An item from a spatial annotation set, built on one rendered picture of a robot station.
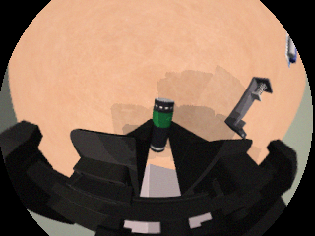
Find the black and green battery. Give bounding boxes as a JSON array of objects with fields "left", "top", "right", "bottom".
[{"left": 151, "top": 98, "right": 174, "bottom": 152}]

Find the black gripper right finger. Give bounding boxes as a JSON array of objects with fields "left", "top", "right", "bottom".
[{"left": 168, "top": 121, "right": 253, "bottom": 196}]

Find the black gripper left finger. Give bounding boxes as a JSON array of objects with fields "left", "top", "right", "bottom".
[{"left": 70, "top": 119, "right": 154, "bottom": 197}]

